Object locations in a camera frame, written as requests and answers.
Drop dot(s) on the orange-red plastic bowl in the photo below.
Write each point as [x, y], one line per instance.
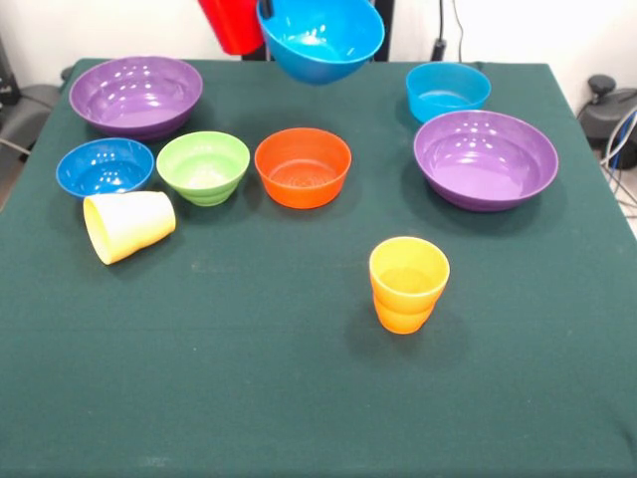
[301, 169]

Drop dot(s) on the green plastic bowl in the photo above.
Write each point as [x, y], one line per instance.
[201, 169]

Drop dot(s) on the black office chair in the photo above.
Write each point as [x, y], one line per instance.
[30, 104]

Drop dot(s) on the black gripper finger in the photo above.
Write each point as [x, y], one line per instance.
[266, 8]

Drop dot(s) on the large light blue bowl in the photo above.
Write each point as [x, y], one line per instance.
[323, 45]

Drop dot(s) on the dark blue plastic bowl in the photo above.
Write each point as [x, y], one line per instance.
[104, 171]

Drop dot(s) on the dark green tablecloth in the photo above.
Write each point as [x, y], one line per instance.
[318, 373]

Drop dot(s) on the red plastic cup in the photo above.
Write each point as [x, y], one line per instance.
[234, 25]

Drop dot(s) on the orange plastic cup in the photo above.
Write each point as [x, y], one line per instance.
[408, 294]

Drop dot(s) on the purple plastic bowl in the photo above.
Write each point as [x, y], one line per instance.
[485, 159]
[134, 99]

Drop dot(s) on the yellow plastic cup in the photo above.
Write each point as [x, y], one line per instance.
[129, 224]

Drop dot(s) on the small light blue bowl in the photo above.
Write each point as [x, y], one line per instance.
[448, 94]

